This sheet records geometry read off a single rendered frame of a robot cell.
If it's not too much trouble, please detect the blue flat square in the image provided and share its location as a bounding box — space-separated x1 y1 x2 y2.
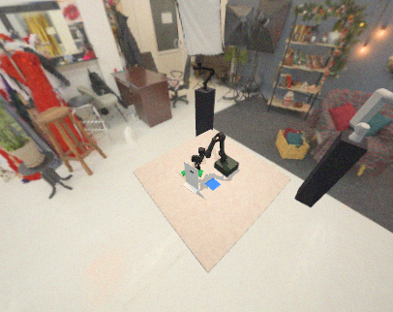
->
205 178 221 191

